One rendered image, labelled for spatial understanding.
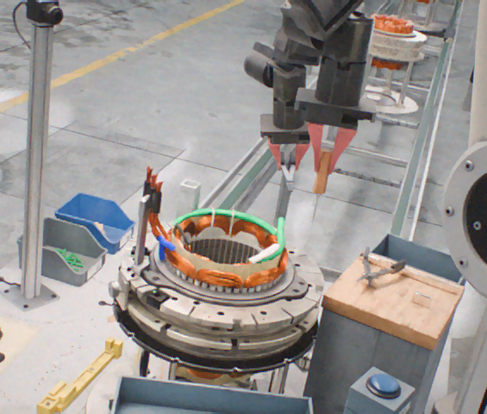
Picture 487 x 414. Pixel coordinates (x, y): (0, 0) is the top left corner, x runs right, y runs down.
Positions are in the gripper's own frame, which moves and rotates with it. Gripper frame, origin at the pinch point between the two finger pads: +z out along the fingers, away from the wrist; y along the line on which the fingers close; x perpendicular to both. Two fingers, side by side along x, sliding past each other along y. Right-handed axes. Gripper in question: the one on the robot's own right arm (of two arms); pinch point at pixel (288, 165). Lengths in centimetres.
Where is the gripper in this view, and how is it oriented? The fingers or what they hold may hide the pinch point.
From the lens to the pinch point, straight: 145.0
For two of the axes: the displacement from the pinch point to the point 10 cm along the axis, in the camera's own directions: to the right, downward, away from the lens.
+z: 0.2, 8.1, 5.8
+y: -10.0, 0.2, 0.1
